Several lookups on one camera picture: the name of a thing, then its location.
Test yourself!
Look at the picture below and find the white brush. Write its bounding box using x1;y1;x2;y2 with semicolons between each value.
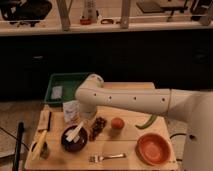
66;121;84;142

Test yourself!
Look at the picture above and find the dark purple bowl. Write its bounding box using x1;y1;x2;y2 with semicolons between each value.
61;125;88;153

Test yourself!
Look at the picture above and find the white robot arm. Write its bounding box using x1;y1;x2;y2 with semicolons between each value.
75;74;213;171

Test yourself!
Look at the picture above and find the orange bowl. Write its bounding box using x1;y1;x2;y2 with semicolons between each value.
135;133;171;166

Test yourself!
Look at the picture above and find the white crumpled cloth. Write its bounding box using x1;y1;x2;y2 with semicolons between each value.
63;100;79;123

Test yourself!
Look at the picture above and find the dark grape bunch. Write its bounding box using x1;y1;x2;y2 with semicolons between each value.
89;117;107;141

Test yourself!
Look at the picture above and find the orange tomato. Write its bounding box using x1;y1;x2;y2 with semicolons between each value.
111;117;125;130

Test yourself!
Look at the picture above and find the green plastic tray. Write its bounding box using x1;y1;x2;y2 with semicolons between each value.
44;72;90;107

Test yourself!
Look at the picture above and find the white sponge in tray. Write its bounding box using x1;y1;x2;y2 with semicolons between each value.
51;86;63;100

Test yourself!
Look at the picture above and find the wooden cutting board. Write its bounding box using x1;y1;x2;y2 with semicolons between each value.
24;81;180;171

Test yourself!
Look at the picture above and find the silver fork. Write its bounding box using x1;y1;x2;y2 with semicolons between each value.
88;153;126;163

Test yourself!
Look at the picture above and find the dark cup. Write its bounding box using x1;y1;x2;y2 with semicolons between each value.
31;142;50;159

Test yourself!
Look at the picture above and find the green pepper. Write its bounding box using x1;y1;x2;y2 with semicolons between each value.
135;115;157;130

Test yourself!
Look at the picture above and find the black pole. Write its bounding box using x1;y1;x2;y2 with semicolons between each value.
12;122;24;171

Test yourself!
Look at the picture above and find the red white object on shelf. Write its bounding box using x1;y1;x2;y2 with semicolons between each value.
80;0;99;25

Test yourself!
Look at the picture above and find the black office chair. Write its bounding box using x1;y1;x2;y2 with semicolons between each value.
0;0;52;27

